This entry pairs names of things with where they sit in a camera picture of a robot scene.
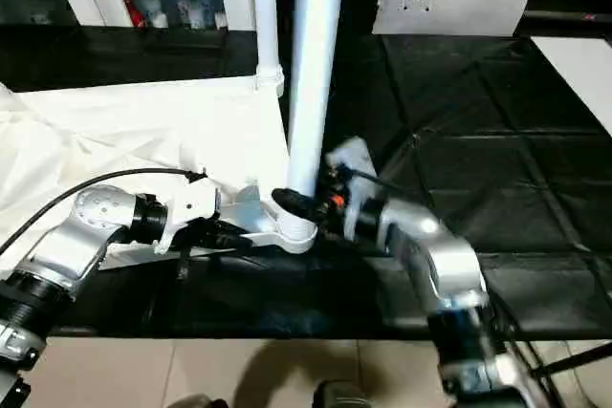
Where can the white plastic table top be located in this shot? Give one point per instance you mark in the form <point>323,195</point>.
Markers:
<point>119,131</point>

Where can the white plastic table leg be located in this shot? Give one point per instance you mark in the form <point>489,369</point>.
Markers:
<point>268,11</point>
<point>313,69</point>

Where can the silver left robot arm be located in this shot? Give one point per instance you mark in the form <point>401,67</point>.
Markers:
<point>81,231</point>

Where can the black work mat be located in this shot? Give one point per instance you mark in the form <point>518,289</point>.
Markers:
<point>478,140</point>

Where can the dark left robot foot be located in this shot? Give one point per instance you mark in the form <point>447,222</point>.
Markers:
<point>196,401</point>

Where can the dark robot foot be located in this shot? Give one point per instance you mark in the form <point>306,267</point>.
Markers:
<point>196,401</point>
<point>339,393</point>

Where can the dark right robot foot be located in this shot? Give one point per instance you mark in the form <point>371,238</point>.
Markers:
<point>339,393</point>

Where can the black tripod leg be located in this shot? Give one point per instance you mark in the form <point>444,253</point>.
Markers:
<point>578,358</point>

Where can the black bar with red mark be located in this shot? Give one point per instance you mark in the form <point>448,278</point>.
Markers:
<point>569,16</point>

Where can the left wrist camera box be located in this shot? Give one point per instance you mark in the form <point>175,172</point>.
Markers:
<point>191,202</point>

